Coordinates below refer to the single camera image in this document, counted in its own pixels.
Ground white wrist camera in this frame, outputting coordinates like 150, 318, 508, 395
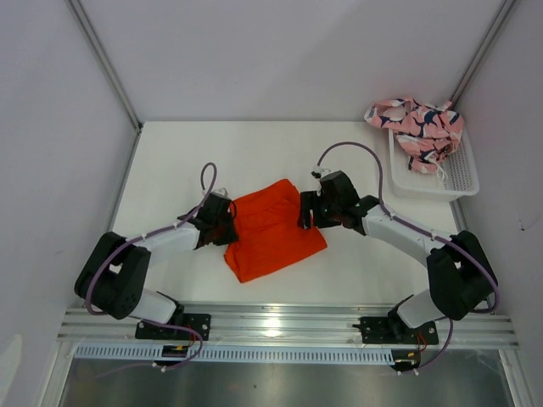
212, 188, 229, 199
311, 169, 331, 180

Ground slotted cable duct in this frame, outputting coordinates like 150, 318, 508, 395
75, 343, 401, 365

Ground white plastic basket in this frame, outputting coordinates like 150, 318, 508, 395
388, 130, 479, 202

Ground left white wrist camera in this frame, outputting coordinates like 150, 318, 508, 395
212, 188, 229, 199

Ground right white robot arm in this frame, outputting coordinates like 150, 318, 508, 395
298, 171, 498, 343

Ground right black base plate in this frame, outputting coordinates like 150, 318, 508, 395
352, 316, 439, 345

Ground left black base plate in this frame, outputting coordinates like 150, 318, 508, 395
135, 313, 212, 341

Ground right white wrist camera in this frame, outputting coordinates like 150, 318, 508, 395
311, 169, 331, 180

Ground aluminium mounting rail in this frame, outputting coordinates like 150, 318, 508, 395
57, 303, 519, 350

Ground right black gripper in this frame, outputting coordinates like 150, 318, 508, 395
298, 190, 342, 229

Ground pink patterned shorts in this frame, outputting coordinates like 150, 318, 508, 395
364, 98, 464, 174

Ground orange shorts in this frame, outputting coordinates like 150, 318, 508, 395
224, 179, 327, 283

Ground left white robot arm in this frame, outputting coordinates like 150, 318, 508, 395
74, 192, 238, 339

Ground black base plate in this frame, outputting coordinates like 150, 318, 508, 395
352, 316, 439, 345
135, 313, 212, 341

